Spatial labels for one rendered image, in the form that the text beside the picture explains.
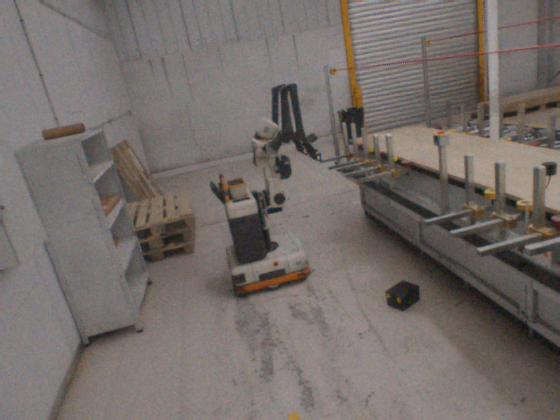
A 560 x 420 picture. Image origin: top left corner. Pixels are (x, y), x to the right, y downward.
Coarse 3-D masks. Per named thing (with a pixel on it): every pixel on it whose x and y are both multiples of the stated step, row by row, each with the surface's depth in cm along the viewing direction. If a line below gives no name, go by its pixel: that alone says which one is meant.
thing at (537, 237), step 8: (512, 240) 187; (520, 240) 186; (528, 240) 186; (536, 240) 187; (480, 248) 185; (488, 248) 184; (496, 248) 184; (504, 248) 185; (512, 248) 186; (480, 256) 184
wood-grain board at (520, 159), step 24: (384, 144) 405; (408, 144) 387; (432, 144) 370; (456, 144) 355; (480, 144) 341; (504, 144) 327; (432, 168) 302; (456, 168) 290; (480, 168) 280; (528, 168) 263; (528, 192) 226; (552, 192) 220
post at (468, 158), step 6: (468, 156) 229; (468, 162) 230; (468, 168) 231; (468, 174) 232; (468, 180) 233; (468, 186) 235; (468, 192) 236; (468, 198) 237; (474, 198) 237; (468, 204) 239; (474, 204) 239; (468, 216) 242; (468, 222) 243; (474, 222) 242
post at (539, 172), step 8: (536, 168) 183; (544, 168) 182; (536, 176) 184; (544, 176) 183; (536, 184) 185; (544, 184) 184; (536, 192) 186; (544, 192) 185; (536, 200) 187; (544, 200) 187; (536, 208) 188; (544, 208) 188; (536, 216) 189; (544, 216) 189; (536, 224) 191; (544, 224) 190
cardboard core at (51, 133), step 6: (66, 126) 331; (72, 126) 331; (78, 126) 331; (84, 126) 338; (42, 132) 327; (48, 132) 328; (54, 132) 329; (60, 132) 329; (66, 132) 330; (72, 132) 332; (78, 132) 333; (84, 132) 336; (48, 138) 330
